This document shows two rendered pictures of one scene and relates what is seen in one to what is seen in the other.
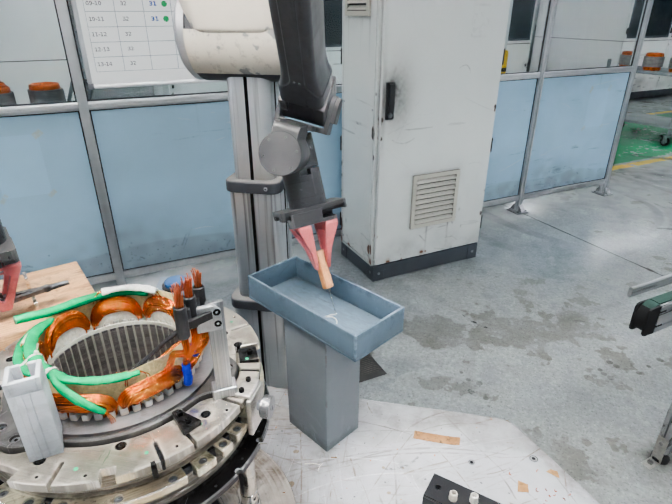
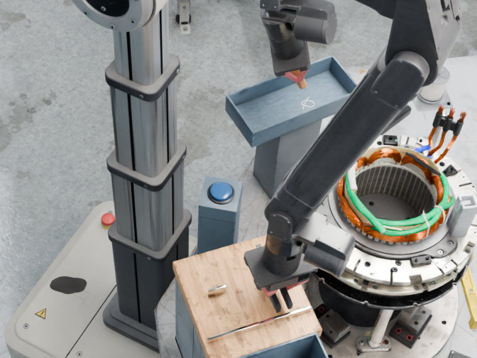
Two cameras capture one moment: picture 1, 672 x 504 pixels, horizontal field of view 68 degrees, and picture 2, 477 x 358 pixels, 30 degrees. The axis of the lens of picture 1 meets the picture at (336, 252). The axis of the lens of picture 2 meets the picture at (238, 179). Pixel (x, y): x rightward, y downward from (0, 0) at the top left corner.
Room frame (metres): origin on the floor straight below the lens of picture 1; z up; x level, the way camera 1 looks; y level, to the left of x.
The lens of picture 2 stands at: (0.53, 1.20, 2.35)
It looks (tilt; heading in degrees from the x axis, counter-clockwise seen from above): 53 degrees down; 282
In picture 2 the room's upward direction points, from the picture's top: 5 degrees clockwise
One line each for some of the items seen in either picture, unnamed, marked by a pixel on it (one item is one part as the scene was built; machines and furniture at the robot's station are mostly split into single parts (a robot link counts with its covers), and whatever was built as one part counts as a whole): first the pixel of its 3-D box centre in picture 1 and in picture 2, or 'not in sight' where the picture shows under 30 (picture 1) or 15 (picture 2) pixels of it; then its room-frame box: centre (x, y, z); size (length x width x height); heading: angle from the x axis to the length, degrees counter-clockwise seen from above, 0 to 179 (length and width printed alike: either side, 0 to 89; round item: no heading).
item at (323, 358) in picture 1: (322, 362); (287, 138); (0.69, 0.02, 0.92); 0.25 x 0.11 x 0.28; 45
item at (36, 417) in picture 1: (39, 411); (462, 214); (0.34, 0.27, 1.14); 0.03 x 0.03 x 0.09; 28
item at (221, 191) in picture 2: (176, 281); (221, 191); (0.76, 0.28, 1.04); 0.04 x 0.04 x 0.01
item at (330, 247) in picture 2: not in sight; (315, 229); (0.57, 0.48, 1.30); 0.11 x 0.09 x 0.12; 169
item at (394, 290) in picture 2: not in sight; (394, 286); (0.42, 0.39, 1.06); 0.09 x 0.04 x 0.01; 28
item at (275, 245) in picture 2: not in sight; (289, 234); (0.60, 0.48, 1.26); 0.07 x 0.06 x 0.07; 169
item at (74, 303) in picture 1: (85, 302); (362, 199); (0.51, 0.30, 1.15); 0.15 x 0.04 x 0.02; 118
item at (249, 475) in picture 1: (244, 454); not in sight; (0.50, 0.13, 0.91); 0.02 x 0.02 x 0.21
